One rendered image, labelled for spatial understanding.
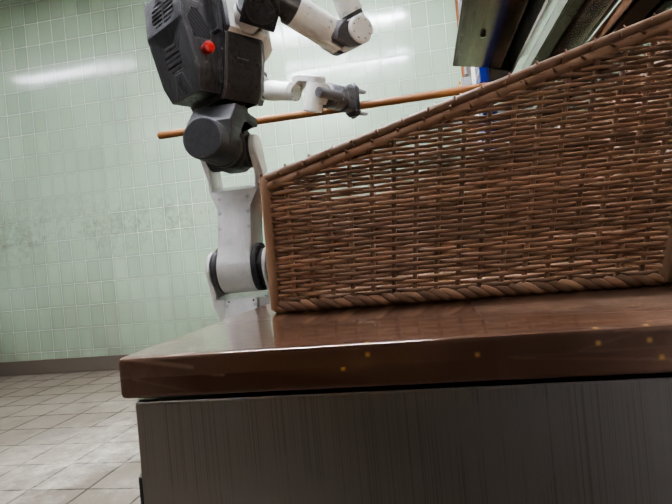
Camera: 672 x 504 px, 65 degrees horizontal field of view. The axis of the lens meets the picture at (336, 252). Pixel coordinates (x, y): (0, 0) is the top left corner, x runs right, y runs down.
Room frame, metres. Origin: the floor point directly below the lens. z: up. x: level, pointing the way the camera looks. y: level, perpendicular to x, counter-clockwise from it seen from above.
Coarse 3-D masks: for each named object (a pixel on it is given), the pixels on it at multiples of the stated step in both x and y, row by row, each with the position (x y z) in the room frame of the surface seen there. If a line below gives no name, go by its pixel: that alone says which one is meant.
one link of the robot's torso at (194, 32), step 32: (160, 0) 1.46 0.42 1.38; (192, 0) 1.41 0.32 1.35; (224, 0) 1.45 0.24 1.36; (160, 32) 1.47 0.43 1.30; (192, 32) 1.40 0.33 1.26; (224, 32) 1.45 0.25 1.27; (256, 32) 1.55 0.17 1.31; (160, 64) 1.52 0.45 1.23; (192, 64) 1.42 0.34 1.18; (224, 64) 1.46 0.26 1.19; (256, 64) 1.53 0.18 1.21; (192, 96) 1.48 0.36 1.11; (224, 96) 1.48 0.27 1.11; (256, 96) 1.55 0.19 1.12
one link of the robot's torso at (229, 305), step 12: (264, 252) 1.53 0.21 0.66; (264, 264) 1.51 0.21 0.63; (264, 276) 1.52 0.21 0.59; (216, 288) 1.58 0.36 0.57; (216, 300) 1.57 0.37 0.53; (228, 300) 1.56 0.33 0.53; (240, 300) 1.55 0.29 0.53; (252, 300) 1.54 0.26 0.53; (264, 300) 1.54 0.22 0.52; (216, 312) 1.57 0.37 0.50; (228, 312) 1.55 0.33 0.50; (240, 312) 1.54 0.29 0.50
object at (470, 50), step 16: (464, 0) 1.66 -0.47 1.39; (480, 0) 1.65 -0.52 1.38; (496, 0) 1.64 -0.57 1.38; (512, 0) 1.63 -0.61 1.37; (528, 0) 1.62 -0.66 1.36; (464, 16) 1.77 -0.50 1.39; (480, 16) 1.76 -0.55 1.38; (496, 16) 1.75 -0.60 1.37; (512, 16) 1.74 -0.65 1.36; (464, 32) 1.90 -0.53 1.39; (480, 32) 1.89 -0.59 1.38; (496, 32) 1.88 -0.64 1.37; (512, 32) 1.87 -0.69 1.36; (464, 48) 2.06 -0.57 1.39; (480, 48) 2.04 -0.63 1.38; (496, 48) 2.03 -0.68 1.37; (464, 64) 2.24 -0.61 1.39; (480, 64) 2.22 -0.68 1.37; (496, 64) 2.20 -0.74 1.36
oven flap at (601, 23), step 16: (592, 0) 1.00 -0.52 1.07; (608, 0) 0.86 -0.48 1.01; (624, 0) 0.69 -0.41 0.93; (640, 0) 0.68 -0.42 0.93; (656, 0) 0.67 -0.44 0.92; (576, 16) 1.13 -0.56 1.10; (592, 16) 0.96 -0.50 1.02; (608, 16) 0.74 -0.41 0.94; (624, 16) 0.73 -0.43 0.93; (640, 16) 0.72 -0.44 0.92; (576, 32) 1.08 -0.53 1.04; (592, 32) 0.82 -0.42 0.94; (608, 32) 0.79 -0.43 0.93; (560, 48) 1.23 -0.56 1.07; (560, 80) 1.03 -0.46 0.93; (544, 96) 1.15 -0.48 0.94
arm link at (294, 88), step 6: (294, 78) 1.82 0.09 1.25; (300, 78) 1.80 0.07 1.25; (306, 78) 1.79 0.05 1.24; (312, 78) 1.78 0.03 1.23; (318, 78) 1.78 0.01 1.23; (324, 78) 1.79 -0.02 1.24; (288, 84) 1.83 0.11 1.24; (294, 84) 1.82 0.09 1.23; (300, 84) 1.85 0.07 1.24; (288, 90) 1.84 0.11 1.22; (294, 90) 1.85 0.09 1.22; (300, 90) 1.88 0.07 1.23; (288, 96) 1.85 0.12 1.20; (294, 96) 1.85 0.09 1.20; (300, 96) 1.88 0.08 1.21
